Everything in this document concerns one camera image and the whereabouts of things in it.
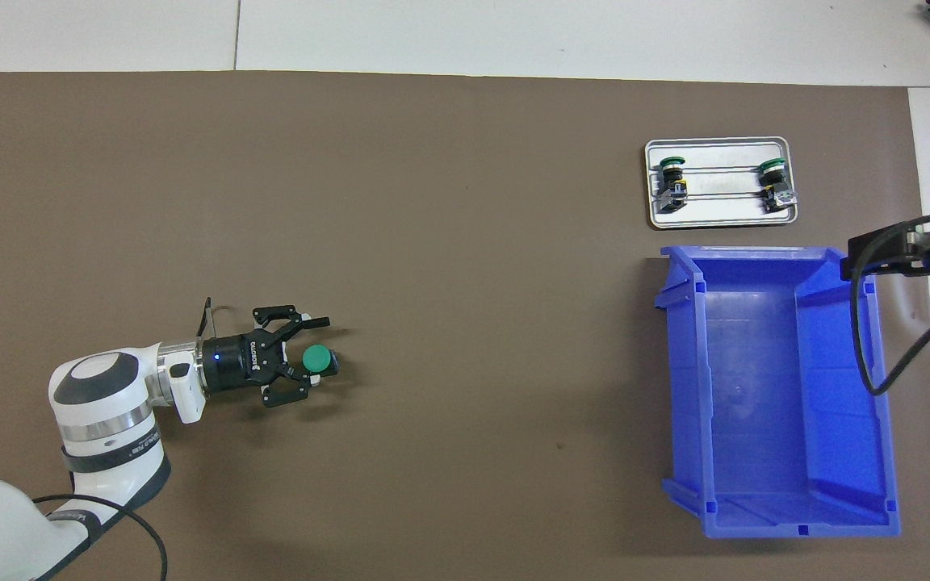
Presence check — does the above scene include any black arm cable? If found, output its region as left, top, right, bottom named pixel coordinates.
left=31, top=296, right=241, bottom=581
left=850, top=211, right=930, bottom=397

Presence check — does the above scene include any brown table mat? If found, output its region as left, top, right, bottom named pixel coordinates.
left=0, top=71, right=930, bottom=581

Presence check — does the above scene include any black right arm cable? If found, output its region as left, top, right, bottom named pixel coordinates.
left=850, top=211, right=930, bottom=397

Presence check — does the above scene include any green push button switch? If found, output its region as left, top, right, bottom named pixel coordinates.
left=758, top=157, right=801, bottom=214
left=301, top=344, right=343, bottom=378
left=654, top=155, right=690, bottom=214

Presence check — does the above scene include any silver metal tray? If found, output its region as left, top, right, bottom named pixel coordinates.
left=643, top=136, right=800, bottom=229

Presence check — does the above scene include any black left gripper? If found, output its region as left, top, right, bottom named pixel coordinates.
left=203, top=304, right=331, bottom=408

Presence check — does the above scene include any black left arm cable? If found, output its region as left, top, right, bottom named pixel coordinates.
left=31, top=296, right=241, bottom=581

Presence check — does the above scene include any blue plastic storage bin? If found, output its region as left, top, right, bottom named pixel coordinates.
left=653, top=245, right=903, bottom=540

